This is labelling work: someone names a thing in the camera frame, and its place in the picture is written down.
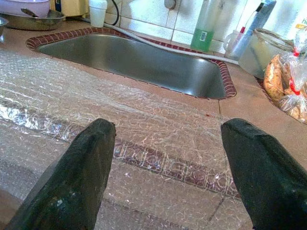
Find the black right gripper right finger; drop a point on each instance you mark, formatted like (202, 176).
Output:
(268, 182)

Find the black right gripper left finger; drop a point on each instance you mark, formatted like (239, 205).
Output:
(72, 187)

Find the steel kitchen sink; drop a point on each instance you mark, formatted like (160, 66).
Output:
(132, 64)

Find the clear bubble wrap sheet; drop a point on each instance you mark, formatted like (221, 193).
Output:
(60, 91)

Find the bagged bread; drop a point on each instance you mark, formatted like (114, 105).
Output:
(275, 79)

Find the glass jar with twine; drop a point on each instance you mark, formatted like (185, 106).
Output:
(261, 55)

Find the clear plastic cup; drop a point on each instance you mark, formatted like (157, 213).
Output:
(231, 45)

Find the clear bottle green detergent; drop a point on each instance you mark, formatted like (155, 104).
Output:
(202, 38)

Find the shallow steel dish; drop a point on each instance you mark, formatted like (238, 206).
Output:
(33, 24)

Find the white carton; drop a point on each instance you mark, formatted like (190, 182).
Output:
(299, 14)

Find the small white bottle green cap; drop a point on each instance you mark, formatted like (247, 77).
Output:
(98, 14)

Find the beige water ionizer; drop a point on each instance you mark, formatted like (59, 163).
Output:
(72, 7)

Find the lilac plastic bowl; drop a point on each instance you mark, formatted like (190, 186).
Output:
(21, 6)

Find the metal wall tap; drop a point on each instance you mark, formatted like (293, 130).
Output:
(170, 4)

